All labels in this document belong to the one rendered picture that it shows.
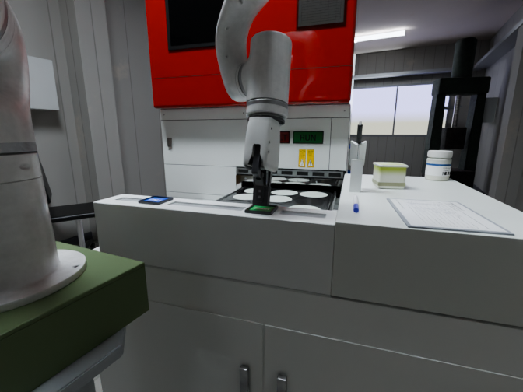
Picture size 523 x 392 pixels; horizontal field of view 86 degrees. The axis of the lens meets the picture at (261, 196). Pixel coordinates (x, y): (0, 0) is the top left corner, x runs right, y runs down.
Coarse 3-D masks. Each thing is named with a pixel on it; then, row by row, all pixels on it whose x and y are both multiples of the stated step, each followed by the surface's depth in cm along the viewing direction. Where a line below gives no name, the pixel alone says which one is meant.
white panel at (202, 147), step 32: (192, 128) 123; (224, 128) 119; (288, 128) 110; (320, 128) 107; (192, 160) 126; (224, 160) 122; (288, 160) 113; (320, 160) 109; (192, 192) 130; (224, 192) 125
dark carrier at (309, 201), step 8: (240, 192) 105; (328, 192) 105; (224, 200) 93; (232, 200) 93; (240, 200) 93; (248, 200) 93; (296, 200) 93; (304, 200) 93; (312, 200) 93; (320, 200) 93; (328, 200) 93
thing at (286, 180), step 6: (240, 174) 121; (240, 180) 120; (246, 180) 119; (252, 180) 118; (276, 180) 115; (282, 180) 114; (288, 180) 114; (294, 180) 113; (300, 180) 112; (306, 180) 112; (312, 180) 111; (318, 180) 110; (324, 180) 109; (330, 180) 109; (336, 180) 108; (342, 180) 108; (240, 186) 120; (336, 198) 109
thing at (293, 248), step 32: (96, 224) 67; (128, 224) 64; (160, 224) 61; (192, 224) 59; (224, 224) 56; (256, 224) 54; (288, 224) 52; (320, 224) 50; (128, 256) 66; (160, 256) 63; (192, 256) 60; (224, 256) 58; (256, 256) 56; (288, 256) 54; (320, 256) 52; (288, 288) 55; (320, 288) 53
